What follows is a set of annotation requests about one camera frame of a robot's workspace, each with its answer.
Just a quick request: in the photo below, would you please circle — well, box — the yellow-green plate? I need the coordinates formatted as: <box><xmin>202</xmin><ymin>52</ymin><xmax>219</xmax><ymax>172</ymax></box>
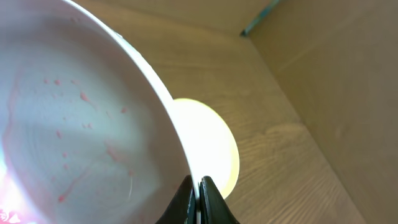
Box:
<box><xmin>172</xmin><ymin>98</ymin><xmax>240</xmax><ymax>199</ymax></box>

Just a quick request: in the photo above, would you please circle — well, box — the white plate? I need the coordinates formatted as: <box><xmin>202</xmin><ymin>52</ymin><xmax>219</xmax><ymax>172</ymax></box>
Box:
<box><xmin>1</xmin><ymin>1</ymin><xmax>190</xmax><ymax>224</ymax></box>

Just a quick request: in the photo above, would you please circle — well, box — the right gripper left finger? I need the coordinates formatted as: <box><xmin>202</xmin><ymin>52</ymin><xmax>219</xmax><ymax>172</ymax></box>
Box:
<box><xmin>155</xmin><ymin>175</ymin><xmax>197</xmax><ymax>224</ymax></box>

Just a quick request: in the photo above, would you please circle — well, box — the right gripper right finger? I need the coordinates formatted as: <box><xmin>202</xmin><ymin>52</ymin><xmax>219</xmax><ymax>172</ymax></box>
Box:
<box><xmin>200</xmin><ymin>176</ymin><xmax>239</xmax><ymax>224</ymax></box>

